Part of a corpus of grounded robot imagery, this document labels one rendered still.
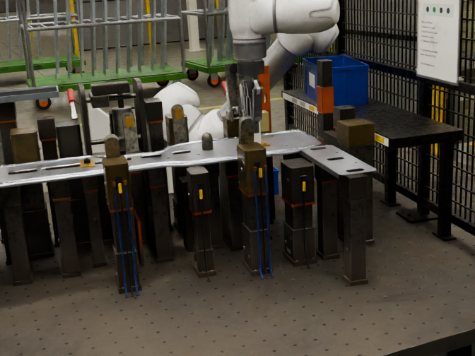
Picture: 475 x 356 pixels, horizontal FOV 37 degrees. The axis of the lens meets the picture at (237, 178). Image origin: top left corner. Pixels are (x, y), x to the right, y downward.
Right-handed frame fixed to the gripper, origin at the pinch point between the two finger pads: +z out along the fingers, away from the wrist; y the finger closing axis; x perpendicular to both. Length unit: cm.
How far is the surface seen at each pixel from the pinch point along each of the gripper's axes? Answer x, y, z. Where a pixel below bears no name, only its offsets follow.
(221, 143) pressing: 7.2, 10.1, 4.6
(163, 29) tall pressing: -101, 728, 25
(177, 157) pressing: 22.6, -0.6, 4.5
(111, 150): 41.0, -10.1, -2.0
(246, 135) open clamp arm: 5.9, -12.6, -2.4
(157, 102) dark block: 23.1, 23.0, -7.0
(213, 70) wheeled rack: -160, 710, 82
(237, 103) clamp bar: -1.0, 19.4, -4.9
